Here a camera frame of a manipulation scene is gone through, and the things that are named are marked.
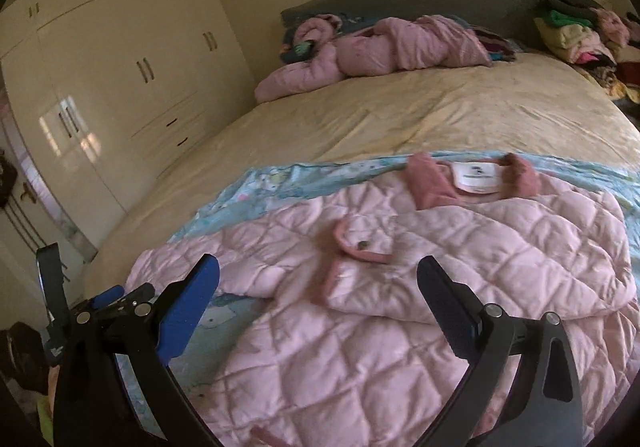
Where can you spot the dark striped clothes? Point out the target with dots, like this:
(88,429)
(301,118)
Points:
(495,44)

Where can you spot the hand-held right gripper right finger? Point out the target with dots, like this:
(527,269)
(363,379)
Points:
(450,309)

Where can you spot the pile of folded clothes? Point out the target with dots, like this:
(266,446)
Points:
(580,37)

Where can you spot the pink crumpled blanket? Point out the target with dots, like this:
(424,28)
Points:
(400,117)

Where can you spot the pink quilted comforter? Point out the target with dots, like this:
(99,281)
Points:
(500,247)

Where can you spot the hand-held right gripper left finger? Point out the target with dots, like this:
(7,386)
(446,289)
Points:
(192,299)

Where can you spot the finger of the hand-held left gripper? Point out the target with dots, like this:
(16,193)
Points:
(105,298)
(51,277)

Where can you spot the cartoon print blanket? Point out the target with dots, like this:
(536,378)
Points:
(240,197)

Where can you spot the dark bag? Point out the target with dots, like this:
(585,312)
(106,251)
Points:
(20,352)

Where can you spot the pink crumpled garment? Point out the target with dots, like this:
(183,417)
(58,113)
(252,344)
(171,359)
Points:
(430,44)

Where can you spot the pink puffer coat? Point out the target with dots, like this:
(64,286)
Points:
(320,62)

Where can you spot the cream wardrobe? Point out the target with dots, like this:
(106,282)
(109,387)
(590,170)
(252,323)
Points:
(125,127)

